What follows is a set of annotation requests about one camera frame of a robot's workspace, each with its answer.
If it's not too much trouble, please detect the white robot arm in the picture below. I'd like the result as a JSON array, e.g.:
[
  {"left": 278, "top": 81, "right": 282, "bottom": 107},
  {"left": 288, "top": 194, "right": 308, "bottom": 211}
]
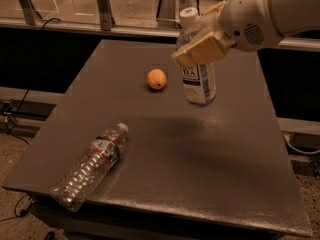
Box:
[{"left": 172, "top": 0, "right": 320, "bottom": 67}]

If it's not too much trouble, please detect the clear crushed water bottle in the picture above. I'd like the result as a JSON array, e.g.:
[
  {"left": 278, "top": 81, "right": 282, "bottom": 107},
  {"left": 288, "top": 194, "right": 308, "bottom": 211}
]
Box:
[{"left": 50, "top": 123, "right": 129, "bottom": 212}]

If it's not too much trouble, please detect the blue label tea bottle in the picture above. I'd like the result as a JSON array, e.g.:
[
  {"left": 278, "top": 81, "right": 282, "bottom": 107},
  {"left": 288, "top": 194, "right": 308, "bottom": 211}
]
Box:
[{"left": 176, "top": 7, "right": 216, "bottom": 106}]

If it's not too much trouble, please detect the grey square table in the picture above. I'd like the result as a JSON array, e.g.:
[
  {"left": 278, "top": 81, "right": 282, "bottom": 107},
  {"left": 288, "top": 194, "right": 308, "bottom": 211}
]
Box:
[{"left": 3, "top": 40, "right": 312, "bottom": 239}]

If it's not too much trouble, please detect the metal window railing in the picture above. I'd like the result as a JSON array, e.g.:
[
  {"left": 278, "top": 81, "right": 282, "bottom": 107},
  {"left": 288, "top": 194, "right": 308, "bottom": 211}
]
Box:
[{"left": 0, "top": 0, "right": 320, "bottom": 52}]

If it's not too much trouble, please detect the black cable on left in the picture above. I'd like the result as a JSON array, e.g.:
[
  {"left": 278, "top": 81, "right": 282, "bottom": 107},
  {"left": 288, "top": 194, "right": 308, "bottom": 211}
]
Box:
[{"left": 0, "top": 17, "right": 63, "bottom": 146}]

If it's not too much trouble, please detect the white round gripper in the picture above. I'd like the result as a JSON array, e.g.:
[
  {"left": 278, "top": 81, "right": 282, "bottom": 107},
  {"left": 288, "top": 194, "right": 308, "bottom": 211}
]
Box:
[{"left": 172, "top": 0, "right": 283, "bottom": 66}]

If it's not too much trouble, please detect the orange fruit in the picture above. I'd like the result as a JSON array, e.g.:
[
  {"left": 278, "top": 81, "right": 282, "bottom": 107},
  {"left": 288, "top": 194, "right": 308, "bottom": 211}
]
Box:
[{"left": 147, "top": 69, "right": 167, "bottom": 90}]

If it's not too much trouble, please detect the white cable on right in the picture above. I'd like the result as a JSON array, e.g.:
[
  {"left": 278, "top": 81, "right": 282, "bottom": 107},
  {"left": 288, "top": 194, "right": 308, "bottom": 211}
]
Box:
[{"left": 283, "top": 133, "right": 320, "bottom": 156}]

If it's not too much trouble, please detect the black cable under table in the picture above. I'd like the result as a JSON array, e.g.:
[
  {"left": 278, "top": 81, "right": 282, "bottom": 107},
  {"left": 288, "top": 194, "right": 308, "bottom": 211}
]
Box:
[{"left": 0, "top": 193, "right": 34, "bottom": 222}]

